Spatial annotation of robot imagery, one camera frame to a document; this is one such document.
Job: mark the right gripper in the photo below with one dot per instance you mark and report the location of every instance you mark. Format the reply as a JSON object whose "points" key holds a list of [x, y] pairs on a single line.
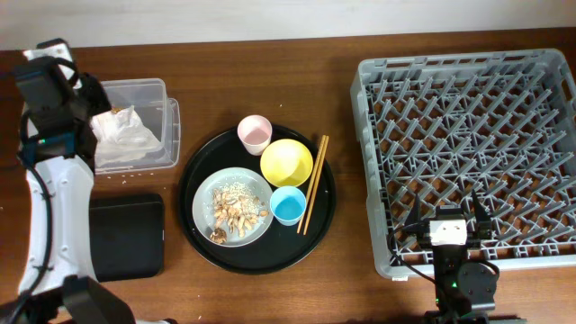
{"points": [[481, 226]]}

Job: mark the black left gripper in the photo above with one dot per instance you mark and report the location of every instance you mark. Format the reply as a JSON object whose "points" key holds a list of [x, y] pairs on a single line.
{"points": [[103, 103]]}

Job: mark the white tissue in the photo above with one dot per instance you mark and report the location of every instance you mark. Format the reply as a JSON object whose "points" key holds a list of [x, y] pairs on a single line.
{"points": [[121, 137]]}

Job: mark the blue plastic cup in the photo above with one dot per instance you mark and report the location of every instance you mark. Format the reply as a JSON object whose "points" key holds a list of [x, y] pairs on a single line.
{"points": [[288, 204]]}

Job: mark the pink plastic cup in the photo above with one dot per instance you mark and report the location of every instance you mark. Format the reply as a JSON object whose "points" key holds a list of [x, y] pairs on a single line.
{"points": [[255, 133]]}

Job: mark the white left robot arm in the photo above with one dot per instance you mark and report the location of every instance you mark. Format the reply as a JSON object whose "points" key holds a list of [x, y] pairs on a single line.
{"points": [[57, 151]]}

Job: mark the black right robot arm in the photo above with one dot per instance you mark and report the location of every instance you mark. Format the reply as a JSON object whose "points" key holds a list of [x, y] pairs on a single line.
{"points": [[465, 288]]}

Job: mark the grey plastic dishwasher rack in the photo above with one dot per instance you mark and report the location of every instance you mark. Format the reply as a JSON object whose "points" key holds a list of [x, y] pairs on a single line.
{"points": [[492, 127]]}

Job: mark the clear plastic bin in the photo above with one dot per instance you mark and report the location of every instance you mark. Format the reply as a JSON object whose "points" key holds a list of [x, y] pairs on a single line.
{"points": [[158, 112]]}

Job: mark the black rectangular bin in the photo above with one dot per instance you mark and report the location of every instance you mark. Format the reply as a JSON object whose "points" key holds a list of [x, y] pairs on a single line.
{"points": [[127, 236]]}

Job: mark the left wooden chopstick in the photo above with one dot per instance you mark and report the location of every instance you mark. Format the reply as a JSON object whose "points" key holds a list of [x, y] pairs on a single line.
{"points": [[311, 182]]}

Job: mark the wooden chopstick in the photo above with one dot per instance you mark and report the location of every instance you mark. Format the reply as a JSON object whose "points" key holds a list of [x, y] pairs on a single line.
{"points": [[315, 188], [311, 182]]}

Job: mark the right wooden chopstick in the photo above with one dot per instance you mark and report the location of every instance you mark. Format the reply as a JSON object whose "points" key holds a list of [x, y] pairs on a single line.
{"points": [[315, 188]]}

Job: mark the grey plate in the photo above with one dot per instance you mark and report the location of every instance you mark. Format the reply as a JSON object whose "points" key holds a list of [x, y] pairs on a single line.
{"points": [[202, 202]]}

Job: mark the yellow plastic bowl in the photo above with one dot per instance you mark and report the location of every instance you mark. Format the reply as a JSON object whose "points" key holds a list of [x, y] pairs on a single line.
{"points": [[286, 162]]}

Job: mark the peanut shells and rice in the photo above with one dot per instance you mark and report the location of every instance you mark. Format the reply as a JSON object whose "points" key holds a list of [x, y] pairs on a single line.
{"points": [[237, 212]]}

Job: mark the round black tray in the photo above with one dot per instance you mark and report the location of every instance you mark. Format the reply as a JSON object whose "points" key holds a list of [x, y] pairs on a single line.
{"points": [[279, 247]]}

